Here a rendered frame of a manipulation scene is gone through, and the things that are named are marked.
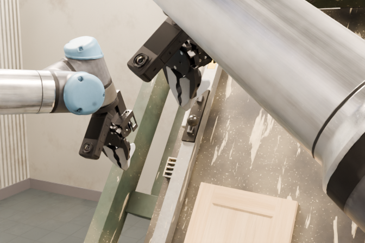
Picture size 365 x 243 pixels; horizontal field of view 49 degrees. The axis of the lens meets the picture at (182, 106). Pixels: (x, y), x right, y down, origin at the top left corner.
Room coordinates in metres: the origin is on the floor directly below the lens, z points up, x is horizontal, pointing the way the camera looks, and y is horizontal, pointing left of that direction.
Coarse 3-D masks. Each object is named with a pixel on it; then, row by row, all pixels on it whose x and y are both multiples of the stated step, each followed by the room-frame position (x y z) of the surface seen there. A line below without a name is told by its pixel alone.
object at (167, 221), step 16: (208, 64) 1.48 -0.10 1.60; (208, 112) 1.40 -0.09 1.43; (192, 144) 1.32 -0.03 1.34; (192, 160) 1.30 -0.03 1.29; (176, 176) 1.27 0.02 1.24; (176, 192) 1.24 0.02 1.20; (176, 208) 1.21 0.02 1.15; (160, 224) 1.20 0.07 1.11; (176, 224) 1.21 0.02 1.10; (160, 240) 1.17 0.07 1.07
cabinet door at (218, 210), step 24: (216, 192) 1.20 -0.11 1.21; (240, 192) 1.17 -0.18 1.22; (192, 216) 1.19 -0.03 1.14; (216, 216) 1.16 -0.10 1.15; (240, 216) 1.13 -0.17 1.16; (264, 216) 1.10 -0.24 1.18; (288, 216) 1.07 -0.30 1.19; (192, 240) 1.15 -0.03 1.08; (216, 240) 1.12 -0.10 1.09; (240, 240) 1.09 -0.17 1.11; (264, 240) 1.06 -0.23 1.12; (288, 240) 1.03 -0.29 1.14
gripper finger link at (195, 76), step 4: (192, 64) 0.65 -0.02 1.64; (192, 68) 0.64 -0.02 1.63; (196, 68) 0.64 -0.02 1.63; (188, 72) 0.66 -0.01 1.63; (192, 72) 0.65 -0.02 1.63; (196, 72) 0.65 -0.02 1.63; (188, 76) 0.66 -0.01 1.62; (192, 76) 0.65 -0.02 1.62; (196, 76) 0.65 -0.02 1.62; (200, 76) 0.66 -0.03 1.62; (192, 80) 0.66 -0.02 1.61; (196, 80) 0.65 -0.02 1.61; (200, 80) 0.66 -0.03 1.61; (192, 84) 0.66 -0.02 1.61; (196, 84) 0.66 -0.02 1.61; (192, 88) 0.67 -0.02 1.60; (196, 88) 0.67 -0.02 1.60; (192, 92) 0.67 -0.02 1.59; (196, 92) 0.69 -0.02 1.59; (192, 96) 0.68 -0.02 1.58; (196, 96) 0.69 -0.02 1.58
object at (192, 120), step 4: (188, 116) 1.25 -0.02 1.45; (192, 116) 1.24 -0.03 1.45; (196, 116) 1.25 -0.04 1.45; (188, 120) 1.24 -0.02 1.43; (192, 120) 1.23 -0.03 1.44; (196, 120) 1.23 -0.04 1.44; (188, 124) 1.24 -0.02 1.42; (192, 124) 1.23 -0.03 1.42; (196, 124) 1.24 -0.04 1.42; (188, 128) 1.33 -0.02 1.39; (192, 128) 1.33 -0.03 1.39; (188, 132) 1.33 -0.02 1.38; (192, 132) 1.33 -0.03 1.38
